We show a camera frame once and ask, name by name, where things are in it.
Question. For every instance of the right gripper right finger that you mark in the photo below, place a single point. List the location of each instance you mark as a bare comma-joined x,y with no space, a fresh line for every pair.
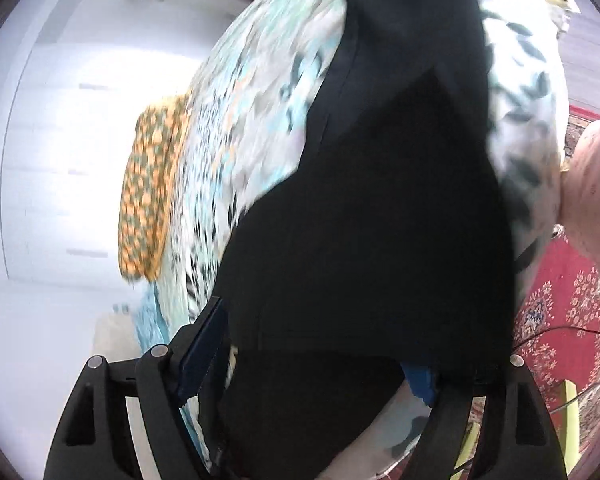
517,438

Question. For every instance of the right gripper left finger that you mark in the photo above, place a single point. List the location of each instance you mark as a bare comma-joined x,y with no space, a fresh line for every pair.
93,439

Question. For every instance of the black pants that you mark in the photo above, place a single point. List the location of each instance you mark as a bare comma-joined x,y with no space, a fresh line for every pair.
345,278

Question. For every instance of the yellow-green plastic object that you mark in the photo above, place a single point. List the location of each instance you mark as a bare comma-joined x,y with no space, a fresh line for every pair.
571,426

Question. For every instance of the red patterned rug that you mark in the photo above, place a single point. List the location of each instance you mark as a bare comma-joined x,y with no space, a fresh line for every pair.
557,334

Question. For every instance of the far blue floral pillow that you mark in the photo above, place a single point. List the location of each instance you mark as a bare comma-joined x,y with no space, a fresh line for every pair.
150,325

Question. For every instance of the pink dotted pajama leg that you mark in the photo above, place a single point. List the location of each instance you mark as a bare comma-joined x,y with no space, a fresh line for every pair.
580,204

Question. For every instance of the orange patterned folded blanket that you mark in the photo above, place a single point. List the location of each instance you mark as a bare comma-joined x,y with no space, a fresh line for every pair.
147,187

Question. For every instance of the floral bed sheet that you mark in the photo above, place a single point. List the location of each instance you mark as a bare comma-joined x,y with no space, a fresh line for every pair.
247,132

